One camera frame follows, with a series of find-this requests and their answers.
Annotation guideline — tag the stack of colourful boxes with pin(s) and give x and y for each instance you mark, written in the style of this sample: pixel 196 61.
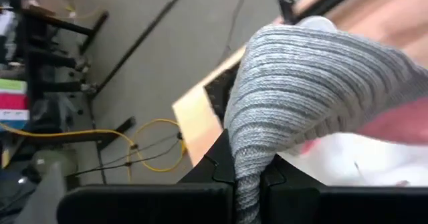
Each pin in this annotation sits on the stack of colourful boxes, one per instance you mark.
pixel 13 102

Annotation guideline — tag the olive green round container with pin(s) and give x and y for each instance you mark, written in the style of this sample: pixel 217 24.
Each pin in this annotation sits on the olive green round container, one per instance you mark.
pixel 53 160

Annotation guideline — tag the black side desk frame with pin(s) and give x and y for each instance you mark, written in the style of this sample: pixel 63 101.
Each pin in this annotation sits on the black side desk frame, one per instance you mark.
pixel 33 67

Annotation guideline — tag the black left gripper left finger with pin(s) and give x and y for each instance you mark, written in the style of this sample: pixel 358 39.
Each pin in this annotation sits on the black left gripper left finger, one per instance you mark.
pixel 150 204

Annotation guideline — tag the brown cardboard box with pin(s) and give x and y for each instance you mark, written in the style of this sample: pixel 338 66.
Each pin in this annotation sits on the brown cardboard box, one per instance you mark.
pixel 47 1

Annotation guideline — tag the grey knit sock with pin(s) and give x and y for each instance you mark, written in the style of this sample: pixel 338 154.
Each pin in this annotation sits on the grey knit sock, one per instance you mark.
pixel 301 83

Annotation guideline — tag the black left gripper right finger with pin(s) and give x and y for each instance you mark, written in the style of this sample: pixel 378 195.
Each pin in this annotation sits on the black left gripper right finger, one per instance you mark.
pixel 334 205

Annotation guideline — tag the pink sock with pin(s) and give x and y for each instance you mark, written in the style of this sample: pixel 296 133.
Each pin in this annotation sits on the pink sock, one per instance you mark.
pixel 394 123

